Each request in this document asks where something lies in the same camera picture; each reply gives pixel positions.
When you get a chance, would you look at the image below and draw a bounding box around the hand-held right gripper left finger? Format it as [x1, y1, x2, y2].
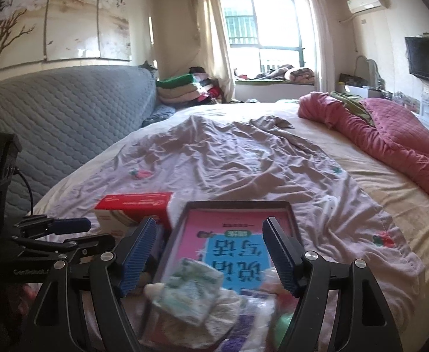
[13, 217, 157, 352]

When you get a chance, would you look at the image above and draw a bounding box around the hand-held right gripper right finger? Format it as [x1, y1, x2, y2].
[263, 217, 406, 352]

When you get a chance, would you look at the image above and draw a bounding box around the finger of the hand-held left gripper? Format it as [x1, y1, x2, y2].
[11, 233, 116, 263]
[15, 216, 92, 236]

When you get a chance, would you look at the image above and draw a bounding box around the cream plush toy purple cloth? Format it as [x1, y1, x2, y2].
[143, 282, 260, 352]

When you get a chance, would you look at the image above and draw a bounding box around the green patterned tissue packet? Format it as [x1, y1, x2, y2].
[152, 258, 223, 325]

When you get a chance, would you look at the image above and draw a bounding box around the green makeup sponge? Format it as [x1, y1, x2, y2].
[272, 312, 296, 347]

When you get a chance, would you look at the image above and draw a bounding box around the pink and blue book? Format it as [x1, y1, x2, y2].
[152, 208, 293, 303]

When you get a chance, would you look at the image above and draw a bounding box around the red and white tissue box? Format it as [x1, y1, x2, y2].
[93, 192, 175, 236]

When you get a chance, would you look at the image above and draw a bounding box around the grey quilted headboard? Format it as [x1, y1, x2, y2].
[0, 65, 158, 207]

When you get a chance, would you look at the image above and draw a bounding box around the blue patterned pillow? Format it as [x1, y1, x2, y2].
[141, 103, 176, 128]

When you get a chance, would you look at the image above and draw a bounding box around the pink quilt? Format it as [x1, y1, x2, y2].
[298, 92, 429, 215]

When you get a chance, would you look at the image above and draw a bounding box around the green cloth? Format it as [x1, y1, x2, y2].
[330, 91, 375, 126]

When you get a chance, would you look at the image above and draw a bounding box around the stack of folded clothes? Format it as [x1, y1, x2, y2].
[156, 67, 223, 109]

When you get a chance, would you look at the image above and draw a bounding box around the bedding on window sill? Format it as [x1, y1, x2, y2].
[256, 65, 316, 83]

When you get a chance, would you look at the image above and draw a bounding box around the cream curtain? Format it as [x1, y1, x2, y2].
[194, 0, 237, 104]
[302, 0, 333, 94]

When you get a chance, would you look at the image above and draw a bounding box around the window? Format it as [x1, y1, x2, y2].
[220, 0, 307, 78]

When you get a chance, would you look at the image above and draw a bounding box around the white air conditioner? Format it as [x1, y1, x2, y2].
[346, 0, 389, 15]

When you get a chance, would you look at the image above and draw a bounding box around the black cable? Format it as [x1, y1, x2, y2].
[16, 170, 36, 214]

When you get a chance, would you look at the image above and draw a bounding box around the blossom wall painting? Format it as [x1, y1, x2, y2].
[0, 0, 132, 76]

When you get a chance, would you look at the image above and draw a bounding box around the black wall television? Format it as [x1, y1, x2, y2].
[405, 37, 429, 87]

